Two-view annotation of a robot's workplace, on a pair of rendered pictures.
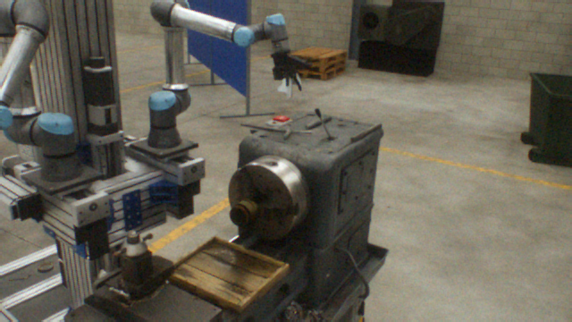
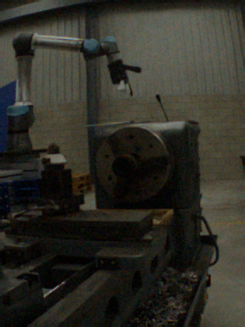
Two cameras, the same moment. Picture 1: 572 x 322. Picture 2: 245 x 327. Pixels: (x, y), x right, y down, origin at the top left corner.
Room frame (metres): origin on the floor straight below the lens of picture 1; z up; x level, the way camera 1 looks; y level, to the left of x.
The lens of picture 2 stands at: (0.00, 0.54, 1.18)
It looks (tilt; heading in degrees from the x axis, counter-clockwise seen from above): 3 degrees down; 346
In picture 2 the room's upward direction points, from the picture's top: 3 degrees counter-clockwise
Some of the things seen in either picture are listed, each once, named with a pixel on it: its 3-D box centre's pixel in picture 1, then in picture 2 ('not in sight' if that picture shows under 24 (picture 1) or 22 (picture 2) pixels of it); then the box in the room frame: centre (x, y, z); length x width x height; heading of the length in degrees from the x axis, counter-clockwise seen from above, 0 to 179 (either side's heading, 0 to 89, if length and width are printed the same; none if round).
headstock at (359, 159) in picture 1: (311, 171); (152, 163); (2.07, -0.14, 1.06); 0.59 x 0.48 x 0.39; 149
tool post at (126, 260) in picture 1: (138, 263); (57, 180); (1.25, 0.43, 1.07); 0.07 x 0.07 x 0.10; 59
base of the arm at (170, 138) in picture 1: (164, 132); (18, 140); (2.08, 0.55, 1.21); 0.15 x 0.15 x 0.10
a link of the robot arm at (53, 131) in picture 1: (55, 132); not in sight; (1.69, 0.85, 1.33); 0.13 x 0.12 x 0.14; 74
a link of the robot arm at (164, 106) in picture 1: (163, 107); (18, 117); (2.09, 0.54, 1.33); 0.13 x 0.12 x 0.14; 167
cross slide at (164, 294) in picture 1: (152, 303); (76, 221); (1.21, 0.38, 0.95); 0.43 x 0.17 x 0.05; 59
